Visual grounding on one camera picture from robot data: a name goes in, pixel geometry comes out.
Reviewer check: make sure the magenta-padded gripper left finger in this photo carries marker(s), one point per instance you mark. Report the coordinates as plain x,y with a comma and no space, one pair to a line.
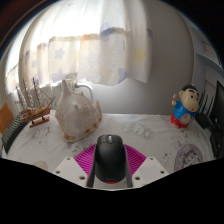
68,170

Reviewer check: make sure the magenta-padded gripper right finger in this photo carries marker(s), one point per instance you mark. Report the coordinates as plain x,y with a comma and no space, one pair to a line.
151,170

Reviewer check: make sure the black computer mouse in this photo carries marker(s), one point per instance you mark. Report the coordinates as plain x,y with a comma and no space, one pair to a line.
110,156

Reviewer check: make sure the round printed mouse pad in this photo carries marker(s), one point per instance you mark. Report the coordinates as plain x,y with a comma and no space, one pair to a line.
188,158

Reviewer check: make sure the white printed tablecloth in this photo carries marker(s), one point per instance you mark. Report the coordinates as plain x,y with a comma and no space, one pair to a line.
150,133

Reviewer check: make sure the large white conch shell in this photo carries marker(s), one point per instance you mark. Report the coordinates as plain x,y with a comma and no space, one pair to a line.
78,115

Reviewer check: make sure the wooden model sailing ship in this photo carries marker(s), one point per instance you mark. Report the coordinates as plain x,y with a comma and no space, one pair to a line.
35,113

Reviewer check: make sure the black keyboard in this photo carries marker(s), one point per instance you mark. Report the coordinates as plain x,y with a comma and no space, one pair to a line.
13,131

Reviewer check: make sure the cartoon boy figurine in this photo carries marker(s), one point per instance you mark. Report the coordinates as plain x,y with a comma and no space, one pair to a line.
183,106

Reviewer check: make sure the black router with antennas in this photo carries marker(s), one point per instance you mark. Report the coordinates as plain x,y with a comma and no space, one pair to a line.
204,118

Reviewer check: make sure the orange wooden chair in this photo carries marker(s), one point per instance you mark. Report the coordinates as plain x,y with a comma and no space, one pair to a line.
5,116

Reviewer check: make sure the white curved pipe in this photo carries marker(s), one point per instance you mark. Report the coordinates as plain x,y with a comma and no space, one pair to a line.
89,88

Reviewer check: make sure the black computer monitor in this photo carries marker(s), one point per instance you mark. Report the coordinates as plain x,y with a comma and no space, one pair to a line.
218,113

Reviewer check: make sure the white star-print curtain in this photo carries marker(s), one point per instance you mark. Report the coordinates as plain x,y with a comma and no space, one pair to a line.
93,43

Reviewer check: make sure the white wall shelf unit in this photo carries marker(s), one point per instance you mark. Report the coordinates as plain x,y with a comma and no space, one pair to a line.
206,50

